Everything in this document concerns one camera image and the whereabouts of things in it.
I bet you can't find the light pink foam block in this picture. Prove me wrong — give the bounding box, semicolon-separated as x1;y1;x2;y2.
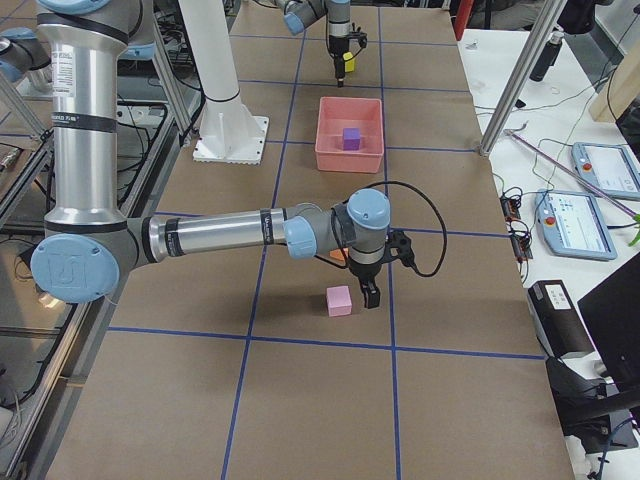
326;285;352;317

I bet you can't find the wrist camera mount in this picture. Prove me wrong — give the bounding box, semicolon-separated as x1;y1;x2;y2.
382;230;417;269
348;22;368;58

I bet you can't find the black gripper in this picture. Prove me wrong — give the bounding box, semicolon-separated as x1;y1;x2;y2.
327;35;349;88
348;260;382;309

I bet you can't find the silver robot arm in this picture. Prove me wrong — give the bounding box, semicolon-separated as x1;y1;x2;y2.
267;0;351;88
30;1;392;309

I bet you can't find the black box with label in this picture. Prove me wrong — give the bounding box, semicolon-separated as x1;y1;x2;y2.
527;280;595;360

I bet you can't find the near teach pendant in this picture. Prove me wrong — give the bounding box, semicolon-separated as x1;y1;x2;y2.
535;189;617;261

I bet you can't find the black monitor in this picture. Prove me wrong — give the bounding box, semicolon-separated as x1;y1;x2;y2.
578;255;639;390

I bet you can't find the black water bottle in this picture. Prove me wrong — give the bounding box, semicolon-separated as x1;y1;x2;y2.
529;30;564;82

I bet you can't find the purple rod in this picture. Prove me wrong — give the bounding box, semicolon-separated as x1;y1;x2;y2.
503;129;639;223

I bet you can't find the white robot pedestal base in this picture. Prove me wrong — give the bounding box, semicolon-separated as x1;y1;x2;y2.
179;0;269;165

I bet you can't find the teach pendant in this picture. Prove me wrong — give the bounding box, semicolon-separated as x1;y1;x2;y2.
571;142;639;201
535;189;617;261

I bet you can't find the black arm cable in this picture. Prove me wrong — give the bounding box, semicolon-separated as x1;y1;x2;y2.
314;182;449;278

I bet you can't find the pink plastic bin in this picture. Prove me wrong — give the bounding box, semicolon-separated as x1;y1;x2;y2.
315;96;385;173

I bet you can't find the orange foam block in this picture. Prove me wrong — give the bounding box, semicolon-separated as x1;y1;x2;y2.
329;249;348;264

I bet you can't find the far teach pendant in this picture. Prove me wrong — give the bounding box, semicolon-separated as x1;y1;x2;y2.
571;142;639;201

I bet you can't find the yellow foam block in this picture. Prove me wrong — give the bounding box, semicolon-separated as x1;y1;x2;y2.
343;52;355;73

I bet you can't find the aluminium frame post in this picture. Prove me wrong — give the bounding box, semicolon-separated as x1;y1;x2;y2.
479;0;567;157

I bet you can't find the purple foam block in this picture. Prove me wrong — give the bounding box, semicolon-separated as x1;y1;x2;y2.
342;127;361;151

